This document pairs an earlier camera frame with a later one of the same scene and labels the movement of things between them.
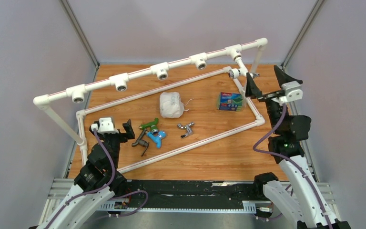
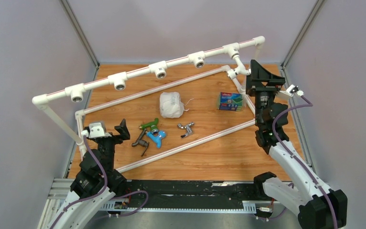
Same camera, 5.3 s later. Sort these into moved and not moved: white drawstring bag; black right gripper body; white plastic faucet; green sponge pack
Moved: black right gripper body; white plastic faucet
Not moved: white drawstring bag; green sponge pack
